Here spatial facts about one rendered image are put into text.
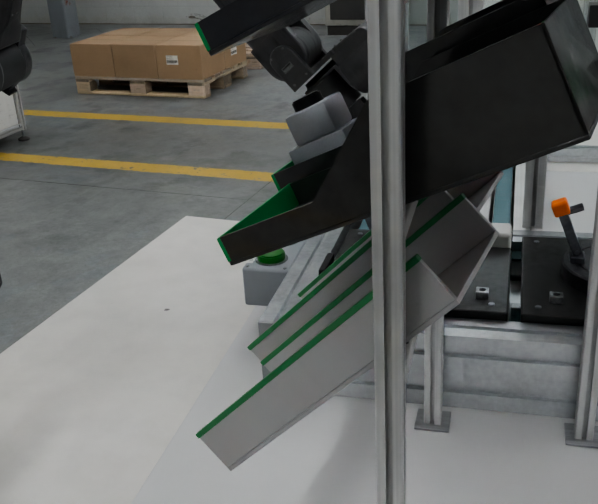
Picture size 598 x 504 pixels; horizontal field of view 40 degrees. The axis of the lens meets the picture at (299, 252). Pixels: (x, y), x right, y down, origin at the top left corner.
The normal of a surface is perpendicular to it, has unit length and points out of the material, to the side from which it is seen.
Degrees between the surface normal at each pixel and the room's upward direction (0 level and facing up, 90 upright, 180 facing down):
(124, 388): 0
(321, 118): 90
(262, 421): 90
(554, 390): 90
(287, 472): 0
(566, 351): 90
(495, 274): 0
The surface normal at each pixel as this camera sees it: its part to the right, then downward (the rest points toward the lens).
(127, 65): -0.37, 0.39
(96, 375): -0.06, -0.91
